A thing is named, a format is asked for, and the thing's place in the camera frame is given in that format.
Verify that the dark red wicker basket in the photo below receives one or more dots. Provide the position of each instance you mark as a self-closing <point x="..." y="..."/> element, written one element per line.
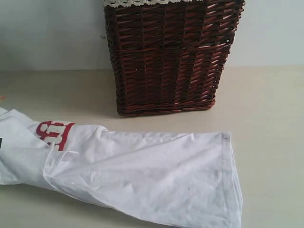
<point x="169" y="58"/>

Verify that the white t-shirt red lettering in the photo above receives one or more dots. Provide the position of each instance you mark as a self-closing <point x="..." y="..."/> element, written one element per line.
<point x="186" y="180"/>

